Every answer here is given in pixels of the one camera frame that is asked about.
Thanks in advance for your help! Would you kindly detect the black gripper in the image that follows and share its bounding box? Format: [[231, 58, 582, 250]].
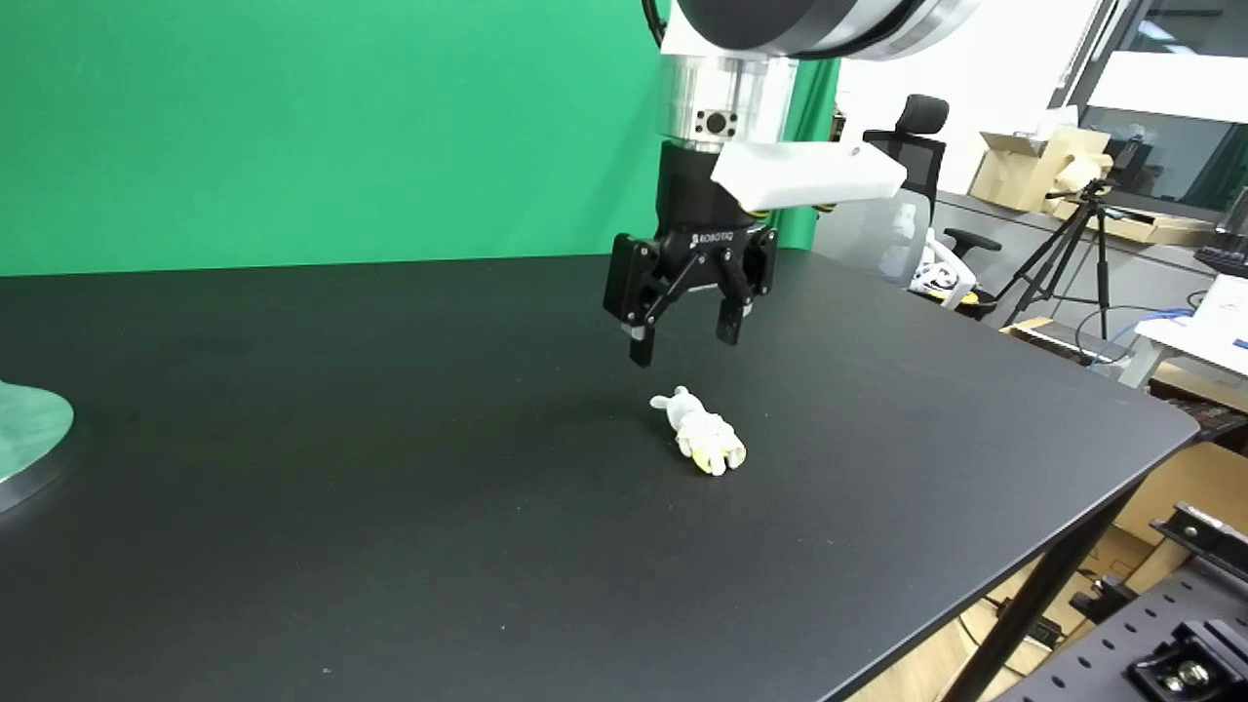
[[601, 137, 786, 370]]

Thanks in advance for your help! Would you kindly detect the green disc at table edge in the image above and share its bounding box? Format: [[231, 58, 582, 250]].
[[0, 378, 77, 491]]

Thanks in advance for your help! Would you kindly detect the checkerboard calibration board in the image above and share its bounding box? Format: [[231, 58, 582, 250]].
[[907, 229, 981, 303]]

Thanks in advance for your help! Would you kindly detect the black table leg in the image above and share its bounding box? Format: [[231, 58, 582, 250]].
[[939, 484, 1146, 702]]

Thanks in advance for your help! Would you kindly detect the black metal bracket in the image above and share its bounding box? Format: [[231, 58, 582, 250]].
[[1146, 504, 1248, 592]]

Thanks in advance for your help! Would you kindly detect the green backdrop curtain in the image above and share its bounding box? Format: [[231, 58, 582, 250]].
[[0, 0, 856, 283]]

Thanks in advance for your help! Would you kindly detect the black perforated breadboard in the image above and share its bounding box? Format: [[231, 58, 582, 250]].
[[995, 566, 1248, 702]]

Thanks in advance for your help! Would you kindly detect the white plush toy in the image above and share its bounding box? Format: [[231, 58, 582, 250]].
[[649, 384, 755, 479]]

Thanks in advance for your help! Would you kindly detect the white paper stack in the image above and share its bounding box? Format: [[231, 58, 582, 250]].
[[1133, 271, 1248, 384]]

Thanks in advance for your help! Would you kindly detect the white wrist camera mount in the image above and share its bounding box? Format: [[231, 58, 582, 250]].
[[712, 137, 912, 214]]

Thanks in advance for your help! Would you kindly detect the black camera tripod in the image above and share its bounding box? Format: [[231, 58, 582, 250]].
[[991, 177, 1124, 349]]

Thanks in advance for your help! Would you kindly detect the open cardboard box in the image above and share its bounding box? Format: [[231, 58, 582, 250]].
[[968, 124, 1117, 220]]

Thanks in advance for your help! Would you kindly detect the black office chair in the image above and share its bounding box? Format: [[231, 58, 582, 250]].
[[857, 92, 1008, 262]]

